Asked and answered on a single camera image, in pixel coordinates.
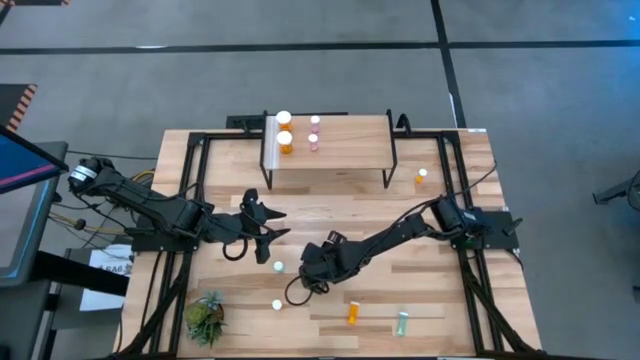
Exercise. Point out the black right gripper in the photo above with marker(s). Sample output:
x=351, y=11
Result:
x=330, y=262

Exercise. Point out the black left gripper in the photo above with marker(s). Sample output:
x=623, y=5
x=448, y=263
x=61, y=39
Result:
x=240, y=227

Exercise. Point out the green pill bottle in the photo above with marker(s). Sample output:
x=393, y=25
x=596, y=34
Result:
x=278, y=266
x=402, y=324

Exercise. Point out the large orange pill bottle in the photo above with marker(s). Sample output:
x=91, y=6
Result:
x=283, y=118
x=284, y=138

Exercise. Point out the pink pill bottle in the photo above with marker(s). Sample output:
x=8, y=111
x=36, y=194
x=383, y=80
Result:
x=315, y=120
x=313, y=138

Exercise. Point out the small orange pill bottle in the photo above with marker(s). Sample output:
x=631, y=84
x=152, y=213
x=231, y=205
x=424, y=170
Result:
x=422, y=172

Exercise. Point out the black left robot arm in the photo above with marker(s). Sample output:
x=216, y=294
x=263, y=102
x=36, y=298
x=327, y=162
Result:
x=150, y=205

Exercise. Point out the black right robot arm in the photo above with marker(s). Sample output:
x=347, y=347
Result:
x=395, y=232

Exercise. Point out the wooden shelf with black legs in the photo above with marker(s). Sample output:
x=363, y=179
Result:
x=350, y=145

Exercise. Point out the medium orange pill bottle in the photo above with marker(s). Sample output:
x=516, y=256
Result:
x=276, y=304
x=353, y=314

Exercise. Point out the black power strip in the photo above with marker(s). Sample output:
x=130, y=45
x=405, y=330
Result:
x=245, y=121

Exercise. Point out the potted green succulent plant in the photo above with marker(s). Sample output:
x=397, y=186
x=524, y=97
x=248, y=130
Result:
x=202, y=320

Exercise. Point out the white paper sheet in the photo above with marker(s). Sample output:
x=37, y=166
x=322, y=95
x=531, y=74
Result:
x=112, y=260

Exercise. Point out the dark grey monitor cart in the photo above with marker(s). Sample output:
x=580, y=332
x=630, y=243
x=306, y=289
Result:
x=20, y=240

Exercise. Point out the blue-screen monitor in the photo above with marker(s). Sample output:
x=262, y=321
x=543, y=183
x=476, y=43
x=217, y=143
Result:
x=25, y=160

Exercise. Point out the black mat with striped edge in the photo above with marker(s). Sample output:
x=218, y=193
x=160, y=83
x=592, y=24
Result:
x=12, y=100

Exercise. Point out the dark grey stand leg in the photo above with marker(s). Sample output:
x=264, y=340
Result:
x=617, y=192

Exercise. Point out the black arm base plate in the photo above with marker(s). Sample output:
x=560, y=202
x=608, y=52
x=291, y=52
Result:
x=150, y=245
x=500, y=235

